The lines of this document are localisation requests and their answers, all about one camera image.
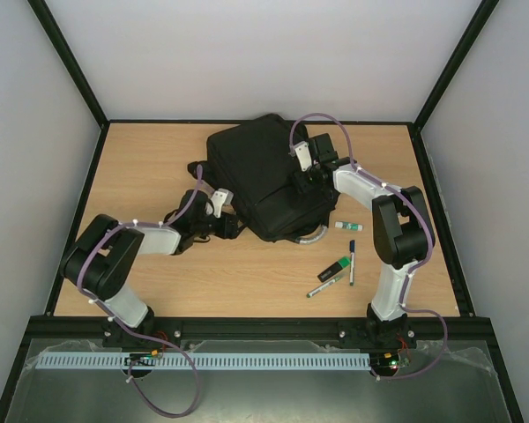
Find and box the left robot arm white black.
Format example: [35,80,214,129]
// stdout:
[59,189,240,329]

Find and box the green capped marker pen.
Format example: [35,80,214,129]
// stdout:
[306,276,342,298]

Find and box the green glue stick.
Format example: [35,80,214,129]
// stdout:
[334,221,363,232]

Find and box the black aluminium frame rail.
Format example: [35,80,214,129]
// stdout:
[23,315,498,348]

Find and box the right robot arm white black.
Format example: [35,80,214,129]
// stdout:
[289,134,435,346]

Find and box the grey slotted cable duct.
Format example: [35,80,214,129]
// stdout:
[35,352,370,371]

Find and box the green black highlighter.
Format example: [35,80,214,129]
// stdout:
[317,256,350,282]

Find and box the bag grey metal handle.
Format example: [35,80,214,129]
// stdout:
[294,225,328,245]

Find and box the blue capped marker pen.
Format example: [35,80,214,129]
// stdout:
[349,240,355,286]

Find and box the black student bag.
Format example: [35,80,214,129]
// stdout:
[188,114,339,243]

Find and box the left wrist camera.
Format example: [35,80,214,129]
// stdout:
[210,189,234,218]

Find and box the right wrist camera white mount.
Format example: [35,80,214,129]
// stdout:
[289,141,313,172]

